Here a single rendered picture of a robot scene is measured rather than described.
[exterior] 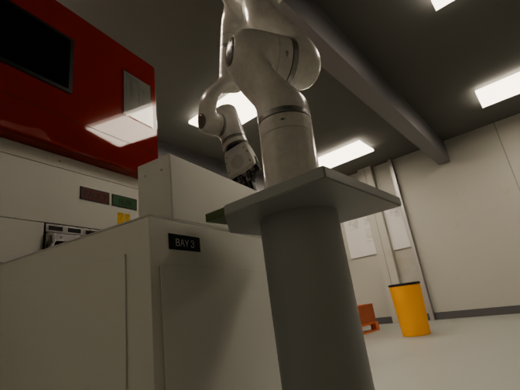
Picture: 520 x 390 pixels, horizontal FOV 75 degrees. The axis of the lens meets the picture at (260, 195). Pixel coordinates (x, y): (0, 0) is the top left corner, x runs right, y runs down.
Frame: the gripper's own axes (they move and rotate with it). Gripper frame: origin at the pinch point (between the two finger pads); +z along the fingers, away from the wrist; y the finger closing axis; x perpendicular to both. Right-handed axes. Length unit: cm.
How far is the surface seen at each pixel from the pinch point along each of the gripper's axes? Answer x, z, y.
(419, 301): 431, 53, -20
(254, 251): -10.4, 21.5, -0.2
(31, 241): -33, -5, -58
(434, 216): 620, -72, 52
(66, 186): -23, -24, -54
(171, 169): -39.6, 7.0, 3.0
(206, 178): -28.0, 6.0, 3.2
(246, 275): -16.1, 27.7, -1.2
